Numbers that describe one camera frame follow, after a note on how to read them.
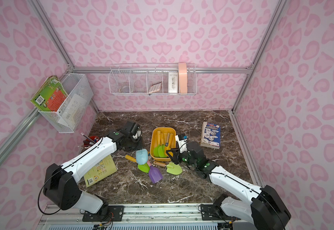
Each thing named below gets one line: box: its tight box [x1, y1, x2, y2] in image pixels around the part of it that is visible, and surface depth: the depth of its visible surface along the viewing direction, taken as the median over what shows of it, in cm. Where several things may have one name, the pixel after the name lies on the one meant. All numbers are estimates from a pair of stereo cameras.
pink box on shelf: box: [178, 62, 188, 94], surface depth 84 cm
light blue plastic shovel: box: [135, 148, 149, 165], surface depth 84 cm
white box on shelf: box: [167, 71, 179, 93], surface depth 95 cm
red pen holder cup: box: [83, 135, 100, 149], surface depth 93 cm
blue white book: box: [200, 121, 222, 150], surface depth 104 cm
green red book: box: [30, 75, 69, 113], surface depth 73 cm
